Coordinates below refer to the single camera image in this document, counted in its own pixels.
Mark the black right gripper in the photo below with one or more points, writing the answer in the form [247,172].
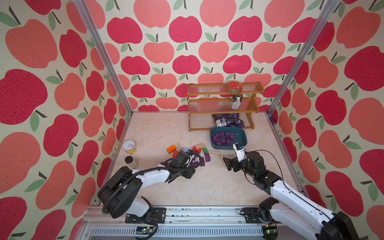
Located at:
[229,163]

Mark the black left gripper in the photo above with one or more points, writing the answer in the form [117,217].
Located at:
[190,173]

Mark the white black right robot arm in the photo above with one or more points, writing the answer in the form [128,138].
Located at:
[288,206]

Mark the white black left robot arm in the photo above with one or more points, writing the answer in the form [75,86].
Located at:
[119,195]

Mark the teal storage bin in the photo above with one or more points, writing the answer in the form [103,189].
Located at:
[223,134]

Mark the orange block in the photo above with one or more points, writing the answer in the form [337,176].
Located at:
[171,149]

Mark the red block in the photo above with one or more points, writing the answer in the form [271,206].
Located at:
[197,150]

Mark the tan wooden flat block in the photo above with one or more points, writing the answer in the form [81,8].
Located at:
[215,153]

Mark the purple upright brick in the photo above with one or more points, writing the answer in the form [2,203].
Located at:
[207,157]

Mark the tan short block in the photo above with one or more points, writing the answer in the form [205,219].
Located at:
[199,146]

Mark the purple snack bag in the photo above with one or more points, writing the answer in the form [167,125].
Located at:
[228,120]

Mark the glass jar black lid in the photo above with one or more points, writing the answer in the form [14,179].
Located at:
[131,163]

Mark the yellow peach tin can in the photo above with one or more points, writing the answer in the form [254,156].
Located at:
[129,147]

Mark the orange wooden shelf rack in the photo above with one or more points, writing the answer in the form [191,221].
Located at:
[204,100]

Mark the small green white bottle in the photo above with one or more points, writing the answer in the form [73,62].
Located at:
[236,101]

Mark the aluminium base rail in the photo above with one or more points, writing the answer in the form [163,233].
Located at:
[190,223]

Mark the aluminium right corner post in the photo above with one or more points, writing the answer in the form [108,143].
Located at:
[319,25]

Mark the aluminium corner post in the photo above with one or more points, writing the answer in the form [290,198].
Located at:
[86,16]
[319,25]

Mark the aluminium left corner post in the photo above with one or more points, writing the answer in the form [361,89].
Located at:
[86,16]

